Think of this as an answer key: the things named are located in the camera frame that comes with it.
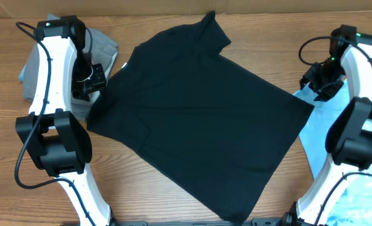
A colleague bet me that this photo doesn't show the black t-shirt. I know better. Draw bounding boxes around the black t-shirt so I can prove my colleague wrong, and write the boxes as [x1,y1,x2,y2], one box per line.
[87,11,313,225]

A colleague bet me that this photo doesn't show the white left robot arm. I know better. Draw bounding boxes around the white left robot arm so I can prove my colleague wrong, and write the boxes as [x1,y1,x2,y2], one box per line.
[14,16,118,225]

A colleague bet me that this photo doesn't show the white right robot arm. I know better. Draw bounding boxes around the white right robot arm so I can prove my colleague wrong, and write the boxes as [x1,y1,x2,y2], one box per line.
[274,24,372,226]

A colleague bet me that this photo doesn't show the light blue cloth under trousers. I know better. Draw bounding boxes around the light blue cloth under trousers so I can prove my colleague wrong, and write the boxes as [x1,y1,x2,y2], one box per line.
[18,65,26,82]

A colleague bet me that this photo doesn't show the light blue t-shirt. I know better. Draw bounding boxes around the light blue t-shirt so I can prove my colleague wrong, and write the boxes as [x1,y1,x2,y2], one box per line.
[294,82,372,225]

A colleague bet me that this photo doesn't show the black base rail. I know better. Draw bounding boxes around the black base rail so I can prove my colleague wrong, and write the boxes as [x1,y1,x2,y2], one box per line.
[111,218,287,226]

